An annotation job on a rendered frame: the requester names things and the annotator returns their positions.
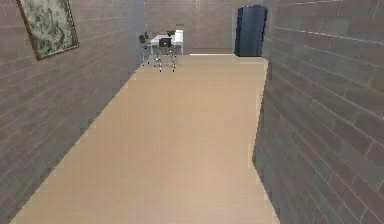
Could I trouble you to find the dark brown chair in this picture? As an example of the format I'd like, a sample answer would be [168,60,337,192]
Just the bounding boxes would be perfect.
[154,37,177,73]
[138,34,153,66]

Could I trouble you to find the white table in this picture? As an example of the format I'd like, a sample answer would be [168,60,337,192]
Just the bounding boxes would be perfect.
[149,29,185,63]

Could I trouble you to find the framed green wall picture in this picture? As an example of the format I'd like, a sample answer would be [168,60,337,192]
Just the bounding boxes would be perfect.
[16,0,80,62]

